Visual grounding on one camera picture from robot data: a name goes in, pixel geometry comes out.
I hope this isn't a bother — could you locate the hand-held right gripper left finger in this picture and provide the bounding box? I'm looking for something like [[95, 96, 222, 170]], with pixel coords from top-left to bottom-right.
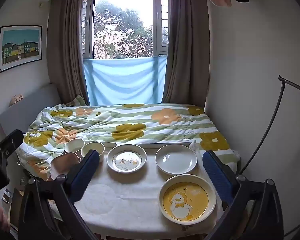
[[19, 149, 100, 240]]

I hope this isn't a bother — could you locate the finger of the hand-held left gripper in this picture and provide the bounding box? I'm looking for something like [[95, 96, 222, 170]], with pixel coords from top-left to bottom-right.
[[0, 129, 24, 159]]

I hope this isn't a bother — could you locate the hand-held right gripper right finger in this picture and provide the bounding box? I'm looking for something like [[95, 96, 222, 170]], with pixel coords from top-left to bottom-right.
[[202, 151, 283, 240]]

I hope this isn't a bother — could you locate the white deep bowl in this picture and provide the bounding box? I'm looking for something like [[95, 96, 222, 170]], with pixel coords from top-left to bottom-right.
[[80, 142, 105, 163]]

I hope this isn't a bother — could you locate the plain white plate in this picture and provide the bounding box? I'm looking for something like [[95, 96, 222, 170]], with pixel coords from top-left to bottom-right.
[[155, 144, 198, 176]]

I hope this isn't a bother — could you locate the pink animal shaped dish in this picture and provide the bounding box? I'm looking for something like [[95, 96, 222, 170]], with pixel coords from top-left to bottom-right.
[[49, 152, 82, 180]]

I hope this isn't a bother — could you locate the yellow duck bowl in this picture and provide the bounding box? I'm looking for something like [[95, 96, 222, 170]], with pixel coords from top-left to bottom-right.
[[158, 174, 217, 225]]

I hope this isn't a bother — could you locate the grey headboard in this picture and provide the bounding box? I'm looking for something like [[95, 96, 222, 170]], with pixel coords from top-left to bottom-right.
[[0, 82, 60, 135]]

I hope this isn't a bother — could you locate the white duck print plate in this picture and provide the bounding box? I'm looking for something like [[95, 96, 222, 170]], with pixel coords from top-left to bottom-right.
[[106, 144, 147, 174]]

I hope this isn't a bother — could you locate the green striped pillow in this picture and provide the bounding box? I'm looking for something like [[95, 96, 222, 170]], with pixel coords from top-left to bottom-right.
[[65, 94, 88, 107]]

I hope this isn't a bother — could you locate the floral striped blanket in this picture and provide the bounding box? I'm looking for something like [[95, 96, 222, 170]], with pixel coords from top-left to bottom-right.
[[16, 103, 240, 182]]

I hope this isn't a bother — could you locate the framed picture of houses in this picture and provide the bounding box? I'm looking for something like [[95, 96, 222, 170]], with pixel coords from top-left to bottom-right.
[[0, 25, 43, 75]]

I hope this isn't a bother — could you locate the brown curtain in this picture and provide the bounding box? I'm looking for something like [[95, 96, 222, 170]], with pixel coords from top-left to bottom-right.
[[161, 0, 210, 105], [47, 0, 90, 107]]

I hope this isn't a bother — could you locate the light blue cloth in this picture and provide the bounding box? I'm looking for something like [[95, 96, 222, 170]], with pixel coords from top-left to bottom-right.
[[83, 56, 167, 106]]

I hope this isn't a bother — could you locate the window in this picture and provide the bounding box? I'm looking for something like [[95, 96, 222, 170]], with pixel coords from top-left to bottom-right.
[[81, 0, 169, 60]]

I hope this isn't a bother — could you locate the white cable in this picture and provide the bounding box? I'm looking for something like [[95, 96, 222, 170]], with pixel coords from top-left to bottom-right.
[[17, 129, 54, 167]]

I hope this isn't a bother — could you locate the wall socket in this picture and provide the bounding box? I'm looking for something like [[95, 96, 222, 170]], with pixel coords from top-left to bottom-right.
[[9, 93, 24, 104]]

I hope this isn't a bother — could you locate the black cable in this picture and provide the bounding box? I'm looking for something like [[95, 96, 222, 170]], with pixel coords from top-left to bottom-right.
[[236, 75, 300, 180]]

